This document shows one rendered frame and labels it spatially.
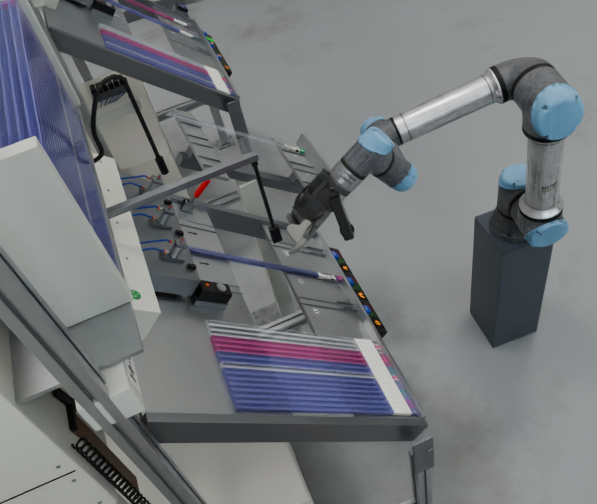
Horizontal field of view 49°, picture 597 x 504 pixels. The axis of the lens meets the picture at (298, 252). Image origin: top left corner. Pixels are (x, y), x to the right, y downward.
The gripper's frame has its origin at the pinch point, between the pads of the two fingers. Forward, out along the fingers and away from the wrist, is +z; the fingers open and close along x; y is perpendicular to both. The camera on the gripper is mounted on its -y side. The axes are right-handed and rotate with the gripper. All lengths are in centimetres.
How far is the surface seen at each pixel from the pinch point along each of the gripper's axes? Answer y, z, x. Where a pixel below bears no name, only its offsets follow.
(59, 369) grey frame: 27, 3, 82
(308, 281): -10.7, 7.5, -5.4
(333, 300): -18.8, 6.6, -3.7
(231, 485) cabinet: -24, 49, 28
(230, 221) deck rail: 14.7, 11.8, -14.3
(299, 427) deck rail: -17, 11, 46
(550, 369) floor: -109, -4, -54
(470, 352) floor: -89, 13, -62
